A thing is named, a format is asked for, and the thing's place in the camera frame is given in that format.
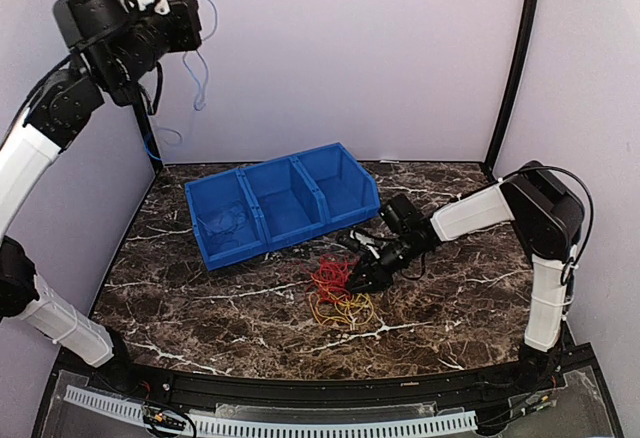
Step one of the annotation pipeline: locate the blue three-compartment plastic bin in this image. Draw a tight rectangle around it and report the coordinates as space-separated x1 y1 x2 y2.
185 143 380 271

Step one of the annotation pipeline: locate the right black frame post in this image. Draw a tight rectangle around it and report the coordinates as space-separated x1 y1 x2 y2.
483 0 538 173

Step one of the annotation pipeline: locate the black frame post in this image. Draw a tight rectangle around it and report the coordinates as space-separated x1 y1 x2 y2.
131 88 163 175
483 0 538 173

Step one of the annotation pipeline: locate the yellow cable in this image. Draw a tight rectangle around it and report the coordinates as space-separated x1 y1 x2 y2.
307 265 377 330

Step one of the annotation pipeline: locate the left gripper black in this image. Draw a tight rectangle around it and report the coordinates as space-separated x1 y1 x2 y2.
98 0 202 92

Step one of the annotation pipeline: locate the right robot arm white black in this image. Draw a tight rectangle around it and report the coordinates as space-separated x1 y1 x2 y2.
345 161 594 392

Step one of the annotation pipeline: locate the white slotted cable duct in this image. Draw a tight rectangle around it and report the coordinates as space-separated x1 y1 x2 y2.
63 385 477 437

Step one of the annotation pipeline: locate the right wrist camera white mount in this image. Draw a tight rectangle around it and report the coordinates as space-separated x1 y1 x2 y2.
336 228 383 253

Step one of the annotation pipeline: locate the black curved front rail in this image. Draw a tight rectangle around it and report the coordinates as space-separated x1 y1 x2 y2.
54 345 596 412

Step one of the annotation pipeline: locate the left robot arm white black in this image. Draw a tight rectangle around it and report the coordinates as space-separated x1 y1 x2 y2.
1 0 202 394

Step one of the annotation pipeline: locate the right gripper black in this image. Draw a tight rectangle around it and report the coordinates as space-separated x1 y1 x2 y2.
344 231 425 294

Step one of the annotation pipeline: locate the left black frame post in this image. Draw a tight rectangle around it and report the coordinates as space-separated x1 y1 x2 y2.
131 88 163 175

